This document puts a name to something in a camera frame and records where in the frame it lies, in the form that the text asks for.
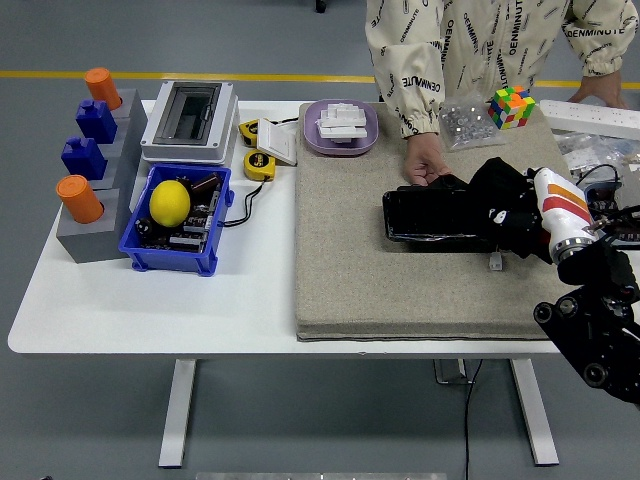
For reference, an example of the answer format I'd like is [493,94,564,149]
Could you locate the person's left hand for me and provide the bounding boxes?
[568,73,629,109]

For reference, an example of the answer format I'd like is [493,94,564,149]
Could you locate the person's right hand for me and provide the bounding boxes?
[402,133,454,187]

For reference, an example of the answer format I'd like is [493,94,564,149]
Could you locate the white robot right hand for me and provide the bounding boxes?
[487,167,596,264]

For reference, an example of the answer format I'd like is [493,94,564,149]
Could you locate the black glossy panel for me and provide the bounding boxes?
[382,174,501,254]

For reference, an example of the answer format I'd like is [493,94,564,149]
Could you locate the white power strip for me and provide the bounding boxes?
[539,98,640,141]

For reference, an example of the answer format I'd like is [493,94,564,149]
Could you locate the blue bowl of electronic parts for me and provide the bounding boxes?
[582,180,640,236]

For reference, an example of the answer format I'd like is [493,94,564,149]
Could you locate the clear bag of metal nuts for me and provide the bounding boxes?
[438,94,507,153]

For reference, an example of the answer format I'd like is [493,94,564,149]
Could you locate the clear bags of small parts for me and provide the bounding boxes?
[553,130,640,177]

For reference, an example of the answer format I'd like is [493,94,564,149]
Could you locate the stack of white switches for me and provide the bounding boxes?
[314,101,369,144]

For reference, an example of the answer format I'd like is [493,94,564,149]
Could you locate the colourful puzzle cube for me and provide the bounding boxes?
[487,84,537,131]

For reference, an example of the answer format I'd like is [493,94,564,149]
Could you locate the purple tray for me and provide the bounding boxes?
[303,98,380,158]

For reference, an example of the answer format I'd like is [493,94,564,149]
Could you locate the person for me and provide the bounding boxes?
[364,0,640,139]

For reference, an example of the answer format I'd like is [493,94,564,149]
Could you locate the grey-brown mat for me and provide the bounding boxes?
[293,101,584,344]

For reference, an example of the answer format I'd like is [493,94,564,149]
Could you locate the yellow tape measure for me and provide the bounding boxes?
[243,148,277,181]
[238,118,263,147]

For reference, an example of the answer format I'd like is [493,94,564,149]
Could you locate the white table leg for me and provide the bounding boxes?
[158,358,197,470]
[509,358,560,467]

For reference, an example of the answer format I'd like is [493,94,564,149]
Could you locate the brown cylindrical capacitor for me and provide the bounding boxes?
[191,171,224,195]

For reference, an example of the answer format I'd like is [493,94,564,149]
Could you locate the dark circuit board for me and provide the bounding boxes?
[135,187,224,251]

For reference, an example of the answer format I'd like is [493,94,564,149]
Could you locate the yellow lemon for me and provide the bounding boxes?
[149,179,192,229]

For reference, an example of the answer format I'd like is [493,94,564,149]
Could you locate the blue plastic bin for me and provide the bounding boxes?
[117,162,235,277]

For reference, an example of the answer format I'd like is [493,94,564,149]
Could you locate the grey stepped block holder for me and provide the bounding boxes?
[55,88,150,265]

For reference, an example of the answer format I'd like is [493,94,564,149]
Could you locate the orange cylinder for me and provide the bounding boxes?
[55,174,105,225]
[83,67,124,111]

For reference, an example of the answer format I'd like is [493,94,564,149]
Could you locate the blue notched block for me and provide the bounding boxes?
[74,98,119,145]
[60,136,109,181]

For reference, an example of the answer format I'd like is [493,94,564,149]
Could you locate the black looped cable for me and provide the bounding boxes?
[574,163,624,189]

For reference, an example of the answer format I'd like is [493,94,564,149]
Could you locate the white wall switch plate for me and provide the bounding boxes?
[255,119,300,167]

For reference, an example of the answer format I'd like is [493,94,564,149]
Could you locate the thin black cable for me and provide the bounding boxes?
[218,179,267,229]

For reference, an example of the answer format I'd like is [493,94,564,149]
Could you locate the metal bracket under table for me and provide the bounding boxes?
[433,358,475,386]

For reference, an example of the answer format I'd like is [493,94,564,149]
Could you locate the grey electrical enclosure box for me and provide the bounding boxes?
[139,80,240,167]

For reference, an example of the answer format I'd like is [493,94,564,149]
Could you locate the black floor cable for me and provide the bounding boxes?
[463,358,485,480]

